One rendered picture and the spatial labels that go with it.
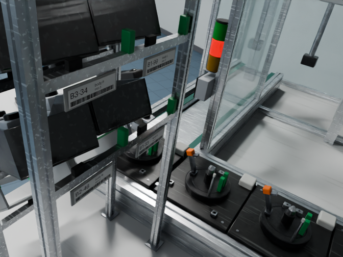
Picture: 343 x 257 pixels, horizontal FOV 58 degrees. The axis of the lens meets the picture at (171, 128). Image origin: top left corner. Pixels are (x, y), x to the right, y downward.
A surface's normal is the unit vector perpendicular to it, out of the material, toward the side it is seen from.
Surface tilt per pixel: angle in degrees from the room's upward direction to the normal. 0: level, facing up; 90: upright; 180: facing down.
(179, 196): 0
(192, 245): 90
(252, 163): 0
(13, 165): 90
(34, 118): 90
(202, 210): 0
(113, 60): 90
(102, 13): 65
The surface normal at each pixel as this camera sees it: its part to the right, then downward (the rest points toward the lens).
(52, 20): 0.71, 0.06
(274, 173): 0.13, -0.83
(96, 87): 0.83, 0.39
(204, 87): -0.54, 0.40
